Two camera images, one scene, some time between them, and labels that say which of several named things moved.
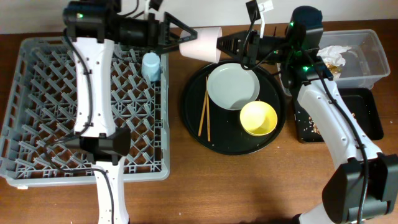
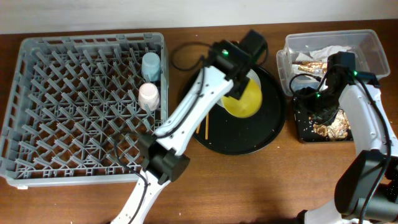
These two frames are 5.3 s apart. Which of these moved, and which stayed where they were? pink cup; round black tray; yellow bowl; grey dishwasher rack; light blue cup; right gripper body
Moved: yellow bowl; right gripper body; pink cup
Stayed: light blue cup; round black tray; grey dishwasher rack
